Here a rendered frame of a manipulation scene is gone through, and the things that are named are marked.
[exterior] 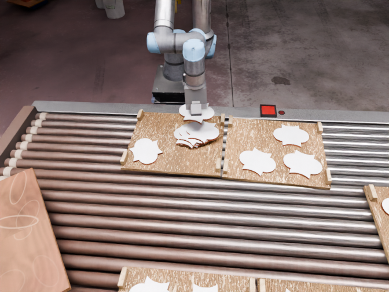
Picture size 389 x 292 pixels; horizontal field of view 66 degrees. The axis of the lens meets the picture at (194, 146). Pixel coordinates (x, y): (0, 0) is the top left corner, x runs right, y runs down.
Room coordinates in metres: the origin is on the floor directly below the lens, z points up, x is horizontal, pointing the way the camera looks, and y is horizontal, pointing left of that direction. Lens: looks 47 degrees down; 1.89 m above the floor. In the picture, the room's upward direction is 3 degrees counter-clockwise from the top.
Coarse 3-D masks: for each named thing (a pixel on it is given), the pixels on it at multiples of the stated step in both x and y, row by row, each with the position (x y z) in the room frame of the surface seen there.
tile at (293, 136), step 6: (282, 126) 0.96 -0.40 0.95; (288, 126) 0.96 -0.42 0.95; (294, 126) 0.96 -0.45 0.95; (276, 132) 0.93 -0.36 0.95; (282, 132) 0.92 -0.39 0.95; (288, 132) 0.92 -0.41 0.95; (294, 132) 0.92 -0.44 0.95; (300, 132) 0.92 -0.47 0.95; (306, 132) 0.92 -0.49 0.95; (276, 138) 0.89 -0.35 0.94; (282, 138) 0.89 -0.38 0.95; (288, 138) 0.88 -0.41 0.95; (294, 138) 0.88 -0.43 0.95; (300, 138) 0.88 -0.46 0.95; (306, 138) 0.88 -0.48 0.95; (282, 144) 0.85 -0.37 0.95; (288, 144) 0.85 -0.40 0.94; (294, 144) 0.85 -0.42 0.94; (300, 144) 0.85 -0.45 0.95
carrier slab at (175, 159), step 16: (144, 112) 1.12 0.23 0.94; (144, 128) 1.01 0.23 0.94; (160, 128) 1.00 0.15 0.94; (176, 128) 1.00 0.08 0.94; (160, 144) 0.90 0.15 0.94; (208, 144) 0.89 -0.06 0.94; (128, 160) 0.82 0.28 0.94; (160, 160) 0.81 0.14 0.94; (176, 160) 0.81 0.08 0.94; (192, 160) 0.80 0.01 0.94; (208, 160) 0.80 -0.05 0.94; (208, 176) 0.72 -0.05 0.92
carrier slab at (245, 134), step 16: (240, 128) 0.97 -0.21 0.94; (256, 128) 0.97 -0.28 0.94; (272, 128) 0.96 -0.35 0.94; (304, 128) 0.95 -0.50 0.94; (240, 144) 0.88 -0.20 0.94; (256, 144) 0.87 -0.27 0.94; (272, 144) 0.86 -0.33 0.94; (304, 144) 0.85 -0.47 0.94; (320, 144) 0.85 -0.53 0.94; (320, 160) 0.76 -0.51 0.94; (224, 176) 0.71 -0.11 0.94; (240, 176) 0.71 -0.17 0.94; (256, 176) 0.70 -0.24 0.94; (272, 176) 0.70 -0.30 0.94; (288, 176) 0.69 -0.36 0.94; (320, 176) 0.68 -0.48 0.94
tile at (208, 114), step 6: (180, 108) 0.98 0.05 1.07; (210, 108) 0.97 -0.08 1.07; (180, 114) 0.95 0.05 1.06; (186, 114) 0.94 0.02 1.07; (204, 114) 0.94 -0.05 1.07; (210, 114) 0.93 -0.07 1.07; (186, 120) 0.91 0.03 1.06; (192, 120) 0.91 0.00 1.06; (198, 120) 0.90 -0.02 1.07; (204, 120) 0.91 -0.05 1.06
